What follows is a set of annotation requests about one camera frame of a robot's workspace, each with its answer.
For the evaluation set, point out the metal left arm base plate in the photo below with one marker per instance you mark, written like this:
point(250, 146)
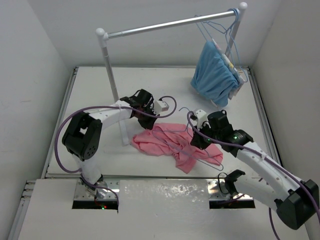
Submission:
point(83, 193)

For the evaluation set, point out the patterned white garment on hanger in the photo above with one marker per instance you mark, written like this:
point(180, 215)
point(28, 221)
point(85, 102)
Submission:
point(232, 69)

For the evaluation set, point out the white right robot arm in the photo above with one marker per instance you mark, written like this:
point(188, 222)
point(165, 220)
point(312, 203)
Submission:
point(294, 200)

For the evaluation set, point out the white clothes rack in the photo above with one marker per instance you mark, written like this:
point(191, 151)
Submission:
point(200, 21)

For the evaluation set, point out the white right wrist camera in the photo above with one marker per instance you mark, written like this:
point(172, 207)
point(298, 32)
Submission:
point(200, 117)

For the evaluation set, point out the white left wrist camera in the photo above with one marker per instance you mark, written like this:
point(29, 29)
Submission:
point(160, 106)

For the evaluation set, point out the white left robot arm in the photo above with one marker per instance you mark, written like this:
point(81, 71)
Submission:
point(82, 135)

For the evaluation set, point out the white foreground cover board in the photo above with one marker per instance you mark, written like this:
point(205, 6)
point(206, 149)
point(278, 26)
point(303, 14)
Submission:
point(148, 210)

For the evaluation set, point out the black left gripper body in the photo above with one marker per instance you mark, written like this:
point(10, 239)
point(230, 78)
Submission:
point(144, 120)

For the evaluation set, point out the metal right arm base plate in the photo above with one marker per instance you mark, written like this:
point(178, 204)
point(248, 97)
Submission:
point(218, 192)

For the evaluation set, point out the blue t shirt on hanger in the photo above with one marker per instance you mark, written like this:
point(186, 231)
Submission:
point(212, 78)

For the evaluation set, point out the pink t shirt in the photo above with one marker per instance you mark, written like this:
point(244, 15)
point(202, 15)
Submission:
point(149, 145)

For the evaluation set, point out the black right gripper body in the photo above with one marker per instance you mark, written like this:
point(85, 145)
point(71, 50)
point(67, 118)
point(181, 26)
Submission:
point(206, 132)

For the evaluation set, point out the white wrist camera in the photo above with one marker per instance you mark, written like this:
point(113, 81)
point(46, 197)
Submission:
point(160, 106)
point(200, 117)

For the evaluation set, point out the light blue wire hanger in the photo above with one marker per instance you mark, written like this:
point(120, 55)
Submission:
point(178, 141)

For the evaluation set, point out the blue hanger at rack end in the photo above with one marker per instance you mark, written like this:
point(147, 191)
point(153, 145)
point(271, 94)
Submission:
point(232, 32)

